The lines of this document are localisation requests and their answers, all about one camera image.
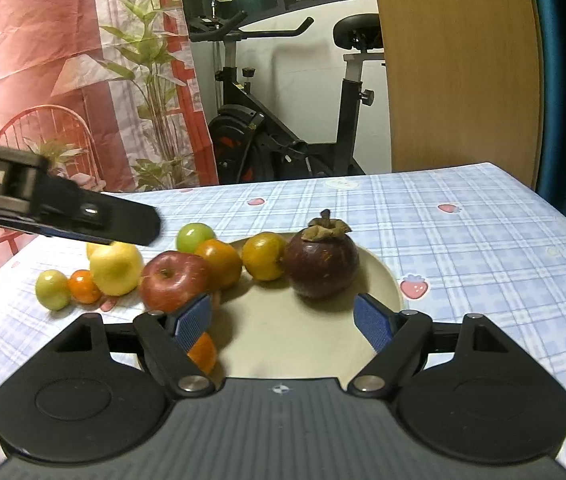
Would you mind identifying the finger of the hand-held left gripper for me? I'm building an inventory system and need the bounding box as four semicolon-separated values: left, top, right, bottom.
28;176;163;247

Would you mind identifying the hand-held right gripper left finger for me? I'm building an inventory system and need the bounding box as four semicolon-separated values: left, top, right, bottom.
58;292;216;397

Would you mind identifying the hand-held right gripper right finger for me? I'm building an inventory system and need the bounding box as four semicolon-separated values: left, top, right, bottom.
347;292;511;396

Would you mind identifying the red apple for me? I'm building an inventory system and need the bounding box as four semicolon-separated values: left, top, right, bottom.
139;251;214;313

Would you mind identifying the yellow apple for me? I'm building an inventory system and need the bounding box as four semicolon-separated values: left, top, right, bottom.
89;241;144;297

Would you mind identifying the small orange tangerine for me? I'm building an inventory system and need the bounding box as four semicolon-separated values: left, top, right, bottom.
67;270;103;305

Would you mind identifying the dark purple mangosteen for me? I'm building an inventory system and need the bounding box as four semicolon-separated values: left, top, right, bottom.
283;209;360;300

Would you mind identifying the beige round plate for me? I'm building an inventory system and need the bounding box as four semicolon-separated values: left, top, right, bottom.
133;240;405;386

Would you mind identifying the greenish orange tangerine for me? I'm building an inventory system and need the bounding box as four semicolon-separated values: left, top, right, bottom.
241;231;289;282

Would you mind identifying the yellow-green plum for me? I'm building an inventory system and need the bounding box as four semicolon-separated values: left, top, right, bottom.
34;270;71;311

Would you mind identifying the green plum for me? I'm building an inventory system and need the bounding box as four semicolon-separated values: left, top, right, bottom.
176;223;216;254

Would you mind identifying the blue checked tablecloth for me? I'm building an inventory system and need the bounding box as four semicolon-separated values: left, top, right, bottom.
0;162;566;480

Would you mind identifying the red printed backdrop cloth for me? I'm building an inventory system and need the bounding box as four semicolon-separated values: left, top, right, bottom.
0;0;219;306

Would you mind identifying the black exercise bike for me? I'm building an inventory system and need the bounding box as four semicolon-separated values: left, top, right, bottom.
188;12;389;183

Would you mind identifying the wooden board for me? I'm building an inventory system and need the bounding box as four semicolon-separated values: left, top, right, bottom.
368;0;544;191

